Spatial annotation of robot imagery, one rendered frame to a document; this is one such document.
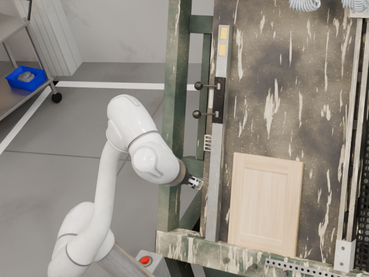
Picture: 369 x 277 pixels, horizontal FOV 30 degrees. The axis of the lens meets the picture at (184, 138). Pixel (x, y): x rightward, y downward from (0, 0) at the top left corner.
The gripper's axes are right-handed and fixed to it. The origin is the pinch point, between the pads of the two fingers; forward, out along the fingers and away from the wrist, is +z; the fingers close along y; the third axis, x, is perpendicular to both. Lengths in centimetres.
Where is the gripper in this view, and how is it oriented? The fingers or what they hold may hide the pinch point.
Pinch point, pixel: (196, 183)
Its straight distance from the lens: 222.8
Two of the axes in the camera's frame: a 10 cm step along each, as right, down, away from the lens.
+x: -4.3, 9.0, -0.5
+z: 3.6, 2.2, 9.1
